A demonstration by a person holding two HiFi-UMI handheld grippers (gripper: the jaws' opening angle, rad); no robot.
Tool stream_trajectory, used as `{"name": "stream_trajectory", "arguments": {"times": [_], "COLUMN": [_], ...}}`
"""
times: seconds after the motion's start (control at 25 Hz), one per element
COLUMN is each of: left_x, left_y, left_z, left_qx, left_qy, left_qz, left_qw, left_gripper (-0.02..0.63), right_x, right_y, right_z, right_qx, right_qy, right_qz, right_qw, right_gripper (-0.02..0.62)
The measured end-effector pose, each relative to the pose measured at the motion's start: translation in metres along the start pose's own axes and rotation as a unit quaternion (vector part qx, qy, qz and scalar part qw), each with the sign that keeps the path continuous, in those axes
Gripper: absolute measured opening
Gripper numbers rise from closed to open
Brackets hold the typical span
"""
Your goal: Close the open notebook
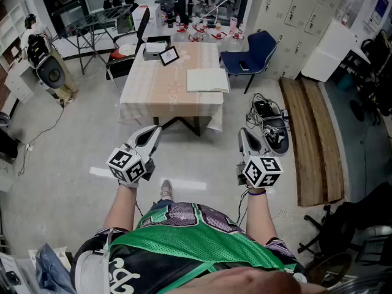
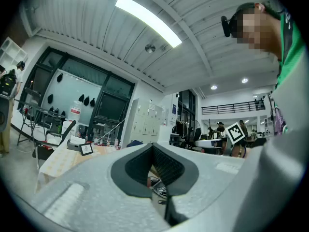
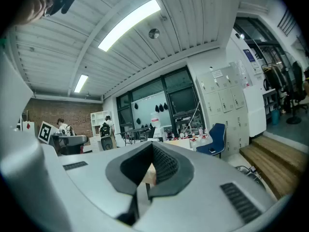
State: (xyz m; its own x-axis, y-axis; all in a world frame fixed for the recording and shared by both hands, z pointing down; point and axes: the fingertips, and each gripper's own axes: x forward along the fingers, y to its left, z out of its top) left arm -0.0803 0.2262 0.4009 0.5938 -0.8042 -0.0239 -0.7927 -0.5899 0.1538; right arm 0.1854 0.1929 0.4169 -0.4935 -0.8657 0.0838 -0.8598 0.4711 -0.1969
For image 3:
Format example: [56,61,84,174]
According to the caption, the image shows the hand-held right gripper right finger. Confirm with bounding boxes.
[135,141,278,232]

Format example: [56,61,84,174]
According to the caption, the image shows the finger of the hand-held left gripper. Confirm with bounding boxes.
[62,134,88,145]

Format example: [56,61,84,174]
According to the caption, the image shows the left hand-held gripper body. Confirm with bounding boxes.
[38,121,84,156]

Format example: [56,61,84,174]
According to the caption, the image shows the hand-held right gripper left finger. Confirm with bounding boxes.
[41,141,155,232]

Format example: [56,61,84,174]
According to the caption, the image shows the grey and black speaker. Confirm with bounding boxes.
[100,135,117,151]

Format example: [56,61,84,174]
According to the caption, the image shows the short ceiling light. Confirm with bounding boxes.
[73,74,89,93]

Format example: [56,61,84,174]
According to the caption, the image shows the black folding table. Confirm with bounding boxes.
[115,127,152,146]

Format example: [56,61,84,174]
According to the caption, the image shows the beige patterned tablecloth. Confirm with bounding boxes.
[141,139,194,186]

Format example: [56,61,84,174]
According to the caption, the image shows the group of red capped bottles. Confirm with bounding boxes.
[177,127,210,142]

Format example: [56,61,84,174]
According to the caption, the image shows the blue chair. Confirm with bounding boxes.
[196,123,227,159]

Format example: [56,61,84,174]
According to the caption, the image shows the glass whiteboard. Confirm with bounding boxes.
[131,90,173,130]

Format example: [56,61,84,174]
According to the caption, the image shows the wooden bench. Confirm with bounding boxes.
[239,135,309,200]

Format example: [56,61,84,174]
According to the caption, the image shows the group of black caps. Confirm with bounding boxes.
[134,102,169,130]

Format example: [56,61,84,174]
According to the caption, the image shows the grey metal lockers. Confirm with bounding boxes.
[195,65,251,158]

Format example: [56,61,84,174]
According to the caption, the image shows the white cabinet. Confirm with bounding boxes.
[242,86,267,137]

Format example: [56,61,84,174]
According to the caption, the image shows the teal bin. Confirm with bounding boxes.
[271,109,281,126]

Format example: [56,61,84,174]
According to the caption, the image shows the long ceiling light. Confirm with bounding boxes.
[98,0,162,52]

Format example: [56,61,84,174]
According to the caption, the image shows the person's face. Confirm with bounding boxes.
[13,0,55,26]

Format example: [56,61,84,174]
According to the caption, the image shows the round metal ceiling fixture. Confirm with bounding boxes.
[148,28,160,40]

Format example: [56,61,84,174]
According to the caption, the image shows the black office chair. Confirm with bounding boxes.
[291,61,309,111]

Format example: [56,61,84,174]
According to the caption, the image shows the white hanging cable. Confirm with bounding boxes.
[189,100,201,135]

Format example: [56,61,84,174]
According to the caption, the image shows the black window frame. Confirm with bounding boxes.
[115,65,206,145]

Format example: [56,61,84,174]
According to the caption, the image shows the blue wall poster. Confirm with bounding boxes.
[242,48,256,63]

